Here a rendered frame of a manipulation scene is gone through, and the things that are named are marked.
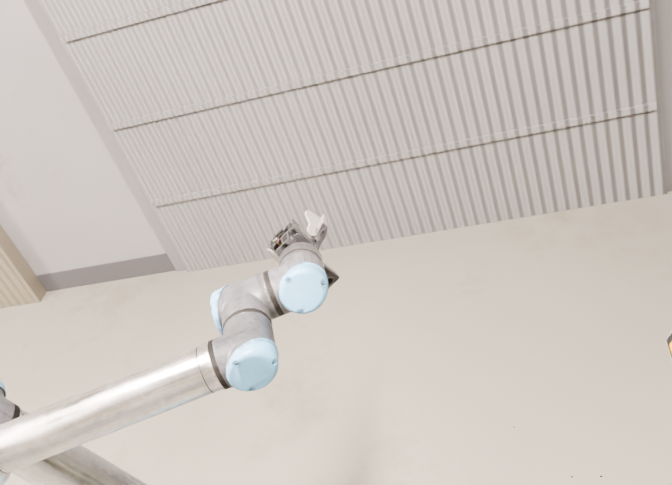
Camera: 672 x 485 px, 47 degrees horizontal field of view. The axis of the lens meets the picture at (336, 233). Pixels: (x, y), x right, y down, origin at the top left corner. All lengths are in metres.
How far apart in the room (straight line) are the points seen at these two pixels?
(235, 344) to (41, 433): 0.37
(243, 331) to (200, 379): 0.11
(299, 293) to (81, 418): 0.43
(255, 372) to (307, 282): 0.20
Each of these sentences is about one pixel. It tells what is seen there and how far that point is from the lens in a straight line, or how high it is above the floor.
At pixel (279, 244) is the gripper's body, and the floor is 1.35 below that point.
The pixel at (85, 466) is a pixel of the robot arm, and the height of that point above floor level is 1.14.
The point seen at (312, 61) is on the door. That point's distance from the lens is 3.33.
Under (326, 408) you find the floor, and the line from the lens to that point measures 3.12.
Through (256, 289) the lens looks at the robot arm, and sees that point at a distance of 1.43.
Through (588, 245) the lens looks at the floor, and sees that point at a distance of 3.49.
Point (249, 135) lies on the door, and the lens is 3.57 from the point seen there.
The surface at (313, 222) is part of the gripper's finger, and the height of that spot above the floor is 1.32.
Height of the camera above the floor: 2.24
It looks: 34 degrees down
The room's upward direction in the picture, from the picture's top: 21 degrees counter-clockwise
